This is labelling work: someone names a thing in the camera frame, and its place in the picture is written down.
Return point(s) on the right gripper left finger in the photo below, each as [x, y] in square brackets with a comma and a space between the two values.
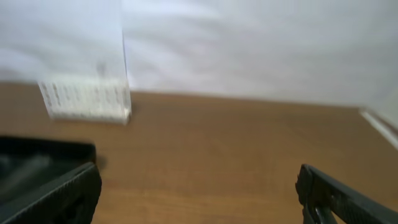
[56, 202]

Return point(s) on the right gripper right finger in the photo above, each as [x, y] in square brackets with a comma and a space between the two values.
[342, 202]

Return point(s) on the black tray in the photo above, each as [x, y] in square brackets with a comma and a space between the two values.
[46, 146]

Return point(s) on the white test tube rack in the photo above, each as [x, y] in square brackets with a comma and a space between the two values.
[87, 102]

